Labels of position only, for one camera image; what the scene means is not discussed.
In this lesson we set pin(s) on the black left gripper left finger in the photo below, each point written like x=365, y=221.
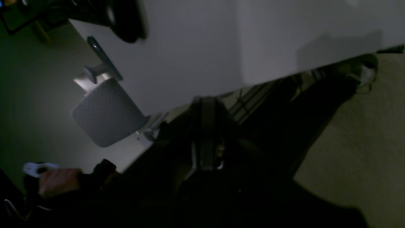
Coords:
x=143, y=195

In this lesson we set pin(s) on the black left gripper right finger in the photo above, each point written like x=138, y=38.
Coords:
x=271, y=152

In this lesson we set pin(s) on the person's hand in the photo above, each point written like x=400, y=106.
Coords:
x=56, y=182

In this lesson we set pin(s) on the grey office chair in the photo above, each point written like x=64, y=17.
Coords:
x=107, y=113

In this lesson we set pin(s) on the black computer mouse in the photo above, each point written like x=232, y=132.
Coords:
x=125, y=19

